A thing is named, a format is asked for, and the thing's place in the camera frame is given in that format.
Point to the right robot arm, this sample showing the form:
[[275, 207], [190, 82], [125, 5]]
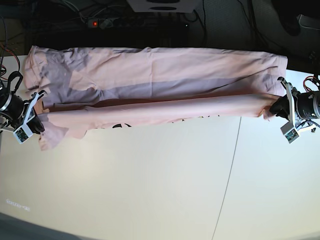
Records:
[[13, 83]]

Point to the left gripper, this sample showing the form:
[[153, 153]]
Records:
[[297, 107]]

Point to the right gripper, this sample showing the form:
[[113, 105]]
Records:
[[27, 112]]

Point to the white box under table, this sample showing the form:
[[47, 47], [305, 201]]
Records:
[[165, 6]]

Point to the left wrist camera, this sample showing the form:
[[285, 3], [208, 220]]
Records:
[[290, 132]]

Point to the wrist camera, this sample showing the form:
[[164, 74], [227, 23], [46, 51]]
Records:
[[22, 133], [290, 132]]

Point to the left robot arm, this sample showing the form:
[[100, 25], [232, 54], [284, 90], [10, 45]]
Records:
[[299, 108]]

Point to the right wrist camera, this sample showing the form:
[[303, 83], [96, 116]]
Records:
[[22, 133]]

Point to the pink T-shirt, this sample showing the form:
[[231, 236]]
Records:
[[101, 87]]

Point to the white power strip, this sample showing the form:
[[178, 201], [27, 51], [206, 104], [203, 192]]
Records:
[[114, 22]]

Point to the black box under table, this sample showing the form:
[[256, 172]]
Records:
[[173, 35]]

